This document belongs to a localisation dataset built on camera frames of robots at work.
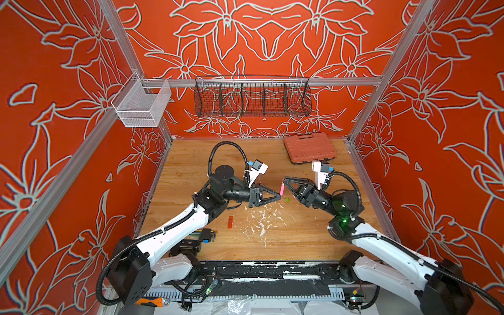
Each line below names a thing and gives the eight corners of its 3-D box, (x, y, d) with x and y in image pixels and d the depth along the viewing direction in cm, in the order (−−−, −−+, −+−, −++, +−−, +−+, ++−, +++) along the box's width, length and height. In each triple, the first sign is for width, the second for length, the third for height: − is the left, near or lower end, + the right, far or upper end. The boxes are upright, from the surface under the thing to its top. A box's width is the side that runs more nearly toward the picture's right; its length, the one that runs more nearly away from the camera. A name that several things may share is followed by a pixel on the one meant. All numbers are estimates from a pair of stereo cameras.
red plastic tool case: (293, 166, 108) (295, 161, 104) (282, 142, 120) (283, 137, 116) (336, 159, 111) (339, 153, 107) (321, 136, 123) (323, 130, 120)
